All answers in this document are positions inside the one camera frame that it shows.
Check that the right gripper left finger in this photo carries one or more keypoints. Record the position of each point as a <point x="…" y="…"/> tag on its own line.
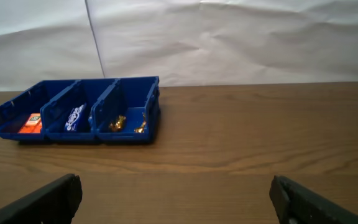
<point x="42" y="203"/>

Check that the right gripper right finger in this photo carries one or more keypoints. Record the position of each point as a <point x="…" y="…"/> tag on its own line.
<point x="303" y="207"/>

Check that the orange candy box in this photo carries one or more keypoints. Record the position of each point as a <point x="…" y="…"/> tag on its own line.
<point x="31" y="124"/>

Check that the blue candy pack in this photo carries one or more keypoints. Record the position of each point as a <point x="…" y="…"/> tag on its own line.
<point x="75" y="119"/>

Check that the gold wrapped candy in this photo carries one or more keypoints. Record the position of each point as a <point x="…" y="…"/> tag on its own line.
<point x="117" y="124"/>
<point x="140" y="127"/>

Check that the blue tray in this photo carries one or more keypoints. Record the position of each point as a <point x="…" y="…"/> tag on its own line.
<point x="129" y="93"/>

